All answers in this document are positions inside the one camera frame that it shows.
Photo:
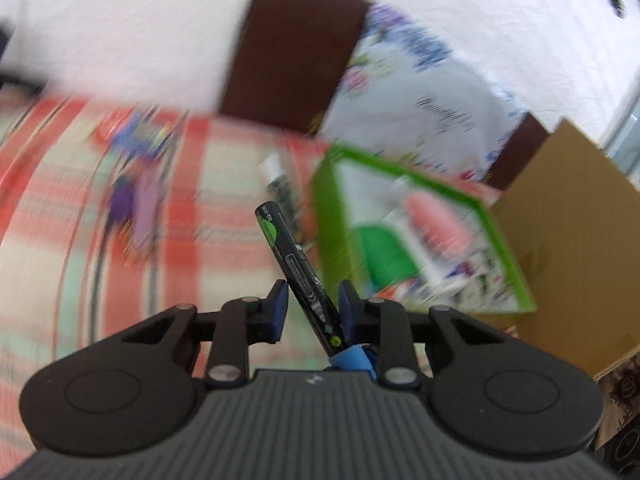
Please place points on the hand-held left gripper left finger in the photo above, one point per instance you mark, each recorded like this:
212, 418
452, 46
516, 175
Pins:
277, 310

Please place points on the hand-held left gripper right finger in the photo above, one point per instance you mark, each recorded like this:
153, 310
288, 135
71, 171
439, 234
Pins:
347, 310

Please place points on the black marker with blue cap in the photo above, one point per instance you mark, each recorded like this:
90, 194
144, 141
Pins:
300, 270

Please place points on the green-edged printed box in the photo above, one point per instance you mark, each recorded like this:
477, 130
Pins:
425, 240

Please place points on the plaid tablecloth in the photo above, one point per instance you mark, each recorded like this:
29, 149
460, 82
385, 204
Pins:
210, 200

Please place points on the white and black tube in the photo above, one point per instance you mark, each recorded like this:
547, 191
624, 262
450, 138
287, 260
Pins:
277, 180

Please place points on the purple item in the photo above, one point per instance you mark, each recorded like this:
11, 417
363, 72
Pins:
135, 210

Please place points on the floral printed cloth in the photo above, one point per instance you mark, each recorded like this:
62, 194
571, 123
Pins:
420, 95

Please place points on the cardboard box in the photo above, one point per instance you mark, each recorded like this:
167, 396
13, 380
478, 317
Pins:
565, 240

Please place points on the colourful packet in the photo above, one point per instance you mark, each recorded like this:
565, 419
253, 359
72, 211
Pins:
132, 132

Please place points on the dark patterned cloth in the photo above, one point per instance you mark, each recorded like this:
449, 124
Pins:
622, 420

